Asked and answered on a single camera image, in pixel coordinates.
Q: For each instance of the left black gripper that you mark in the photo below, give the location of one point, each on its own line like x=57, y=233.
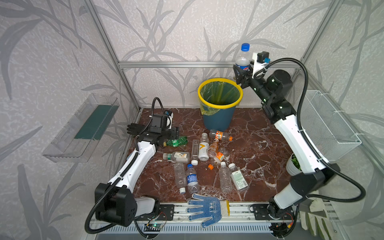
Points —
x=165, y=133

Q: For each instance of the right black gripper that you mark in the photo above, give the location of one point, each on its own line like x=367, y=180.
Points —
x=243, y=77

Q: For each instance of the blue label pepsi bottle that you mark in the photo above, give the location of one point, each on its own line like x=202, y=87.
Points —
x=243, y=59

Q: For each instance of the green plastic bottle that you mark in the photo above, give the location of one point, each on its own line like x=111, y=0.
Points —
x=181, y=141

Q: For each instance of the clear bottle blue label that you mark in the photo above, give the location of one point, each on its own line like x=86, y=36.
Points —
x=192, y=180

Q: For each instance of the orange label bottle top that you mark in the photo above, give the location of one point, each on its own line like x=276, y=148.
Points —
x=222, y=136

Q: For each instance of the orange liquid bottle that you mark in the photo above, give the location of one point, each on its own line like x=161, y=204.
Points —
x=212, y=151

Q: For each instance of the orange cap label bottle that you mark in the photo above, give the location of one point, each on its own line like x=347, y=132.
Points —
x=222, y=155

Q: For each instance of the green white label bottle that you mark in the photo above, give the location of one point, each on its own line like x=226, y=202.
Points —
x=238, y=178

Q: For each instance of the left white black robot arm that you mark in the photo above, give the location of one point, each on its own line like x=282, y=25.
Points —
x=115, y=203

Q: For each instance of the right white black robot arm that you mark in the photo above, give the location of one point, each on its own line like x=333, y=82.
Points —
x=317, y=171

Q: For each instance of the teal bin with yellow rim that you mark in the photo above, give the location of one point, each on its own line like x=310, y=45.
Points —
x=219, y=98

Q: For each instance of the black green work glove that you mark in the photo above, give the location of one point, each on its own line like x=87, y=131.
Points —
x=136, y=129

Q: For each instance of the slim clear bottle white cap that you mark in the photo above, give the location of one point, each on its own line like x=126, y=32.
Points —
x=195, y=153

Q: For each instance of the white yellow label bottle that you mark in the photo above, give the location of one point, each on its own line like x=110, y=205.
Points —
x=203, y=148

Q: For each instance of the blue dotted knit glove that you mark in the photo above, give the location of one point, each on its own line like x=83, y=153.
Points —
x=210, y=209

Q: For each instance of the green circuit board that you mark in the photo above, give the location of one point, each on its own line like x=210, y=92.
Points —
x=154, y=227

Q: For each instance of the potted plant red flowers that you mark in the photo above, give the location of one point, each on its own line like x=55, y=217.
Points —
x=293, y=166

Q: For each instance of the white green striped glove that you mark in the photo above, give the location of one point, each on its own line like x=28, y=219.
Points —
x=314, y=219

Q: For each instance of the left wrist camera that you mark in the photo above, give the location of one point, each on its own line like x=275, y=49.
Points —
x=169, y=116

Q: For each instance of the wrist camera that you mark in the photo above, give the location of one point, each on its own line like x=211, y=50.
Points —
x=169, y=116
x=260, y=61

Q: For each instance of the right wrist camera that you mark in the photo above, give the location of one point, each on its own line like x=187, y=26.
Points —
x=260, y=61

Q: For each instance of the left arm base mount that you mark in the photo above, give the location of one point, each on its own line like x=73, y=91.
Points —
x=162, y=212

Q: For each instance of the clear plastic wall tray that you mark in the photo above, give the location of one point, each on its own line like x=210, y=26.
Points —
x=79, y=138

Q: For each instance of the white wire mesh basket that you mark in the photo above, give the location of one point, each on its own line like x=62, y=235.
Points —
x=326, y=127

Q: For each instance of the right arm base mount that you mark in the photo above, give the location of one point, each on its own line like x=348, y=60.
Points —
x=268, y=212

